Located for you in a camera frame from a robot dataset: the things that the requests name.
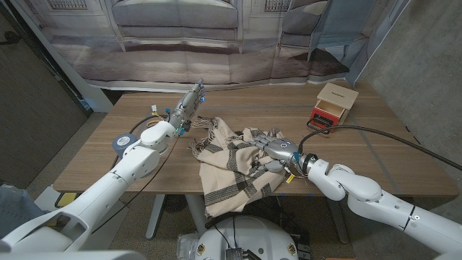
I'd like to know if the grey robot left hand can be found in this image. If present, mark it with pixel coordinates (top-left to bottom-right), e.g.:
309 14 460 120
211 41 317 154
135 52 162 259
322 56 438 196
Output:
167 78 206 137

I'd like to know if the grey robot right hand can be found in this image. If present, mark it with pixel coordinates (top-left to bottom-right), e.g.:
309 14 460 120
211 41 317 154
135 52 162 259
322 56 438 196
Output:
248 135 318 178

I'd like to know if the beige plaid fringed scarf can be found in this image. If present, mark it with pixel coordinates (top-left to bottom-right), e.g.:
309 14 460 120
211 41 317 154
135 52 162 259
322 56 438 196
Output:
189 116 292 220

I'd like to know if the wooden box with red drawer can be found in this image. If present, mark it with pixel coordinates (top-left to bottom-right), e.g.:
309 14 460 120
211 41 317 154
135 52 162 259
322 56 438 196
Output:
306 82 359 135

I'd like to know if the printed room backdrop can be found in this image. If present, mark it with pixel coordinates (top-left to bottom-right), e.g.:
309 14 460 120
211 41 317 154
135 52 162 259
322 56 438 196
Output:
10 0 412 93

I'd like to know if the white table leg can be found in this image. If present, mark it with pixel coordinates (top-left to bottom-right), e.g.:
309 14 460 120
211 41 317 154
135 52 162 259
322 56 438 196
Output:
185 194 209 235
145 194 166 241
324 196 350 245

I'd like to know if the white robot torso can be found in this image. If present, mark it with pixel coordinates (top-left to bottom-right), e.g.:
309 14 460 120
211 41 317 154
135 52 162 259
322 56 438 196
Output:
194 215 300 260

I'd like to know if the black round fan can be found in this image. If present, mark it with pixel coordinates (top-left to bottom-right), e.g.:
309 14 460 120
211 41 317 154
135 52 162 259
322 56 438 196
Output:
162 194 188 214

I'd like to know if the clear plastic bag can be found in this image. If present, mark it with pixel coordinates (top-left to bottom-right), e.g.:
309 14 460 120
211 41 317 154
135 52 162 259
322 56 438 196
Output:
176 233 201 260

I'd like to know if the yellow and black floor object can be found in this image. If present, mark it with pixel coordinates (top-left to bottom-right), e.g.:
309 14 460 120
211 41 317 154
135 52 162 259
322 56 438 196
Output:
53 192 79 209

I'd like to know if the person leg in jeans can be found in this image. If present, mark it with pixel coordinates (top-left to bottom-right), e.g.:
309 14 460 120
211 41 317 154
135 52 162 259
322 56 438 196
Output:
0 184 48 235

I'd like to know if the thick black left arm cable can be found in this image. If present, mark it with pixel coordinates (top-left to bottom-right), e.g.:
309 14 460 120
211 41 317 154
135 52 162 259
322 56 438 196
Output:
129 114 170 134

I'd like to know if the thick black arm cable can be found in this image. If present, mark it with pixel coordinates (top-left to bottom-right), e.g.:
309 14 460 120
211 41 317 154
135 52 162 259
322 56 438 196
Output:
129 114 170 134
297 124 462 173

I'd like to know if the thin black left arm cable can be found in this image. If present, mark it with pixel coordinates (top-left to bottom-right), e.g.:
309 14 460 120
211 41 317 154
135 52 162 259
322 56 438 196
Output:
92 135 180 234

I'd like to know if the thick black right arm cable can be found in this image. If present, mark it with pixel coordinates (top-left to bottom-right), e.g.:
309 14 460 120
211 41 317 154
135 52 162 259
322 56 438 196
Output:
297 124 462 173

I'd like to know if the white backdrop frame post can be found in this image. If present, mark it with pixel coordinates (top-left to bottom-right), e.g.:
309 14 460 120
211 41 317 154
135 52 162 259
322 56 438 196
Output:
9 0 115 113

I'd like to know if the black door handle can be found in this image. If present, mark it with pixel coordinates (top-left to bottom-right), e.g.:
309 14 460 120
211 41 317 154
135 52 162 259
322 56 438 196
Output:
0 30 21 46

